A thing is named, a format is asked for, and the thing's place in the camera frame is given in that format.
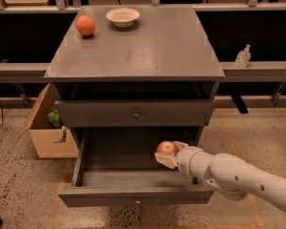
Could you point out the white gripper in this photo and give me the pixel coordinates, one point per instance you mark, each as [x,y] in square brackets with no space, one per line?
[185,159]

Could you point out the red apple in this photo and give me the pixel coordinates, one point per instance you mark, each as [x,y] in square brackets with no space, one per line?
[166,147]

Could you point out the closed grey top drawer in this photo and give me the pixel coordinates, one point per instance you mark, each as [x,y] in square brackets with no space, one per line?
[135,113]

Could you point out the white ceramic bowl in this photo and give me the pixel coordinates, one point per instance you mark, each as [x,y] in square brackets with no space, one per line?
[123,17]

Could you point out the orange fruit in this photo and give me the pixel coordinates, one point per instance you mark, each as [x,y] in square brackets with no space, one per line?
[85,25]

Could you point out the grey metal railing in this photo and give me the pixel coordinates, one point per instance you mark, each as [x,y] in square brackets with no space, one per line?
[260,71]

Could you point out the clear sanitizer pump bottle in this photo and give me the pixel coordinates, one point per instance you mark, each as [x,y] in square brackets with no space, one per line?
[243,57]

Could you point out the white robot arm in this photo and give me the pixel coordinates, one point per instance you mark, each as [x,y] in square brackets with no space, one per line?
[229,175]

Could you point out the grey wooden drawer cabinet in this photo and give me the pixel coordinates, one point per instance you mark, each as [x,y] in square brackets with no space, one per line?
[164,55]

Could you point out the open grey middle drawer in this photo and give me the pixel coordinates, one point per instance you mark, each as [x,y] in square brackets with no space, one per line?
[117,167]

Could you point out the green object in box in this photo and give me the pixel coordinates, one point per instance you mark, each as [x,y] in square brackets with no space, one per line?
[54,119]

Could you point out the cardboard box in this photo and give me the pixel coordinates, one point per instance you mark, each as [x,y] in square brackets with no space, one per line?
[48,141]

